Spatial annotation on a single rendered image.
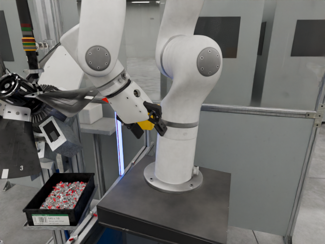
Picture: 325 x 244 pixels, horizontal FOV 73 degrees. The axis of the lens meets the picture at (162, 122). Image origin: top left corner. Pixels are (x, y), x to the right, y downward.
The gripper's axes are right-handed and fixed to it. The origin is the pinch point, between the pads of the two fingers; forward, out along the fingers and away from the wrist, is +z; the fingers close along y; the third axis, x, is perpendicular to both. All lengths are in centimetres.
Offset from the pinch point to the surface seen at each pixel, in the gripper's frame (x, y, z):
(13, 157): 17, 52, -11
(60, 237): 25, 95, 49
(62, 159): -7, 93, 17
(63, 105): -2.4, 33.8, -15.4
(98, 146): -31, 96, 31
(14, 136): 11, 54, -16
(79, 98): -8.5, 32.7, -14.0
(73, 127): -21, 81, 5
